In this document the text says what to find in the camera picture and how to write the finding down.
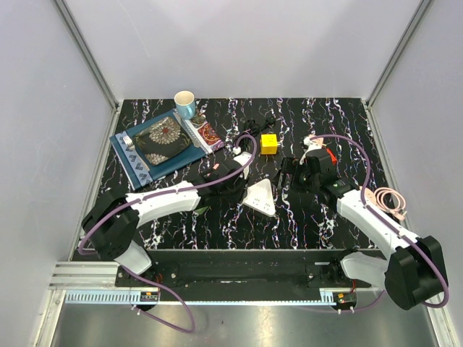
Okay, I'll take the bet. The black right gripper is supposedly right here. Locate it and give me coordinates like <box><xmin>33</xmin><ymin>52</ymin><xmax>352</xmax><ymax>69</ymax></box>
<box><xmin>271</xmin><ymin>157</ymin><xmax>320</xmax><ymax>194</ymax></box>

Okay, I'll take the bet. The white triangular power strip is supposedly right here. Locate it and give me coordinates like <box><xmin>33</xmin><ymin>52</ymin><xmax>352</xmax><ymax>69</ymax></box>
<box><xmin>242</xmin><ymin>179</ymin><xmax>276</xmax><ymax>217</ymax></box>

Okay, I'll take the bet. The red cube socket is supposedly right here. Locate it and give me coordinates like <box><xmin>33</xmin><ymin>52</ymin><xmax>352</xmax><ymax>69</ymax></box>
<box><xmin>326</xmin><ymin>148</ymin><xmax>337</xmax><ymax>165</ymax></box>

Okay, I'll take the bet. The green power strip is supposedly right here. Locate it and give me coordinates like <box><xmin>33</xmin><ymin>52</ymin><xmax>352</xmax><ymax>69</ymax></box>
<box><xmin>195</xmin><ymin>206</ymin><xmax>210</xmax><ymax>215</ymax></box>

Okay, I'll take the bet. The yellow cube socket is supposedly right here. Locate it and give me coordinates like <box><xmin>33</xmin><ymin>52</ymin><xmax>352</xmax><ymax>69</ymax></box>
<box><xmin>260</xmin><ymin>134</ymin><xmax>279</xmax><ymax>155</ymax></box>

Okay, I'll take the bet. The pink round socket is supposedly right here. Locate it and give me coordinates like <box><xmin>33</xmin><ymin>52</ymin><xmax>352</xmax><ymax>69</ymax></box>
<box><xmin>365</xmin><ymin>188</ymin><xmax>377</xmax><ymax>205</ymax></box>

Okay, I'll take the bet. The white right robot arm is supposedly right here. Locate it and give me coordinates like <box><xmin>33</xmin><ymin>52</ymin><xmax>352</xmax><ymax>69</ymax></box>
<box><xmin>279</xmin><ymin>149</ymin><xmax>449</xmax><ymax>310</ymax></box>

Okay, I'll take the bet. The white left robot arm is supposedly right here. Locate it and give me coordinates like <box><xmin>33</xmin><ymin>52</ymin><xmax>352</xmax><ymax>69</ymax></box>
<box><xmin>79</xmin><ymin>153</ymin><xmax>252</xmax><ymax>286</ymax></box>

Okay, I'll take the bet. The beige cube socket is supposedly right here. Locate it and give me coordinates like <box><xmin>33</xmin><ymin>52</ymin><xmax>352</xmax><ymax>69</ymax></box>
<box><xmin>304</xmin><ymin>135</ymin><xmax>325</xmax><ymax>151</ymax></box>

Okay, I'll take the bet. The blue patterned placemat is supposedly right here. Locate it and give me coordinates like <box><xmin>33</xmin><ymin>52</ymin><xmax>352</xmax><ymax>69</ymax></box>
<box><xmin>109</xmin><ymin>108</ymin><xmax>224</xmax><ymax>191</ymax></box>

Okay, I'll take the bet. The dark floral square plate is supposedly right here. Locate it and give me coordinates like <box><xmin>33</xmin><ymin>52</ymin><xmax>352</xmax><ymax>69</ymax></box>
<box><xmin>133</xmin><ymin>116</ymin><xmax>192</xmax><ymax>166</ymax></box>

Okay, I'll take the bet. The teal ceramic mug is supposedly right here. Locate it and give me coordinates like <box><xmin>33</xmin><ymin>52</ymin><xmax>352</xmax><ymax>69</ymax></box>
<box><xmin>174</xmin><ymin>90</ymin><xmax>196</xmax><ymax>120</ymax></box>

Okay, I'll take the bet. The silver fork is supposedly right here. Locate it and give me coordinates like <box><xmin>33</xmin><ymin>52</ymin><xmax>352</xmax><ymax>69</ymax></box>
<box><xmin>122</xmin><ymin>135</ymin><xmax>148</xmax><ymax>171</ymax></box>

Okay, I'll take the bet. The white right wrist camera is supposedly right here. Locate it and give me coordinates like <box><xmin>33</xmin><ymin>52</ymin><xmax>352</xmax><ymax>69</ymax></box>
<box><xmin>299</xmin><ymin>134</ymin><xmax>323</xmax><ymax>165</ymax></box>

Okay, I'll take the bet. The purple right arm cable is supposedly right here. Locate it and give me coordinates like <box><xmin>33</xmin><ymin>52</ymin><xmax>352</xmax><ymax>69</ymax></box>
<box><xmin>296</xmin><ymin>134</ymin><xmax>451</xmax><ymax>314</ymax></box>

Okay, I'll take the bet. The black power cable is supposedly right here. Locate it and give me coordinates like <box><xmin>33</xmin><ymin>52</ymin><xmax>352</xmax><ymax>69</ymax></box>
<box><xmin>231</xmin><ymin>119</ymin><xmax>276</xmax><ymax>151</ymax></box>

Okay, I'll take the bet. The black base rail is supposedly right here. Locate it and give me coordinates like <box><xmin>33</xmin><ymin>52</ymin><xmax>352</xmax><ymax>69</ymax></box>
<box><xmin>114</xmin><ymin>249</ymin><xmax>370</xmax><ymax>303</ymax></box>

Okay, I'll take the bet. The pink coiled cable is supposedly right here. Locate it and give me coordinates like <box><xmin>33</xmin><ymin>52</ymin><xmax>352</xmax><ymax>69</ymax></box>
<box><xmin>375</xmin><ymin>187</ymin><xmax>407</xmax><ymax>221</ymax></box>

